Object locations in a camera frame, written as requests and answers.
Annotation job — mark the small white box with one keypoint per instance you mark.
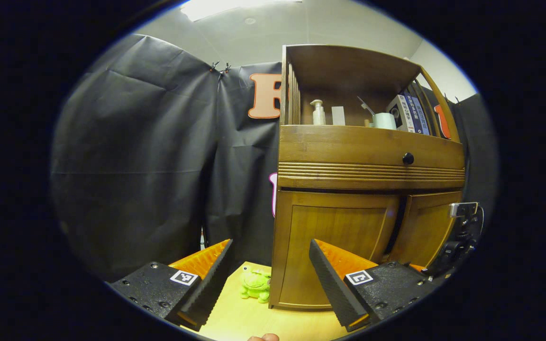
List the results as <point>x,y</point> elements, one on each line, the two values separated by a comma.
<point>338,116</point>

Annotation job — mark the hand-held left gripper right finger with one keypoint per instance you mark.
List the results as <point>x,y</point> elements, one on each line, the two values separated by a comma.
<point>332,289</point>

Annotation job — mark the wooden double-door shoe cabinet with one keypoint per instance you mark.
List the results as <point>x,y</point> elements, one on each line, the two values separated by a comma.
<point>349,161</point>

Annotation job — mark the black binder clip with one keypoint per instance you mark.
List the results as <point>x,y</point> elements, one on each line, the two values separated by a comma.
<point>214,66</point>
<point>227,69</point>

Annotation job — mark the pale flat stick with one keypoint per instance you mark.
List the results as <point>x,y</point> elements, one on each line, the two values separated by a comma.
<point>365,106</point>

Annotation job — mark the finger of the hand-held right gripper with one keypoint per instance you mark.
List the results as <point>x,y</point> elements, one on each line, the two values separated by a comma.
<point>418,267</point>

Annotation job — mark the white pump bottle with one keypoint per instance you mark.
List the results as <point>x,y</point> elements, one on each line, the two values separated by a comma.
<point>318,114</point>

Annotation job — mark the wooden shoe cabinet door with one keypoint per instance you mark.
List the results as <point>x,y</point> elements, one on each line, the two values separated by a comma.
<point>334,237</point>
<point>424,227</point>

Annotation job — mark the green frog plush toy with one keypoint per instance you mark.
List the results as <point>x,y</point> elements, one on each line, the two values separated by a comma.
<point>255,284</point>

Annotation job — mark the black round drawer knob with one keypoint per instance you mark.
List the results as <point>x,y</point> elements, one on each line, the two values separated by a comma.
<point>408,158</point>

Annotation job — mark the white cup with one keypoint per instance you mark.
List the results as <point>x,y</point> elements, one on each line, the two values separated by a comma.
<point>385,121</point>

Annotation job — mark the black backdrop cloth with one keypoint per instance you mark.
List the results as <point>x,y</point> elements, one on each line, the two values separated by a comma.
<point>135,166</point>

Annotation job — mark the white book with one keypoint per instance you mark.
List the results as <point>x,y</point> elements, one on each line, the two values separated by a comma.
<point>401,112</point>

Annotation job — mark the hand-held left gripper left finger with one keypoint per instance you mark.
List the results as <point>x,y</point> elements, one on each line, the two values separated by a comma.
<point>209,289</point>

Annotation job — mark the light blue book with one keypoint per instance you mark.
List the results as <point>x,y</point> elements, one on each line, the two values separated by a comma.
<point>423,116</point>

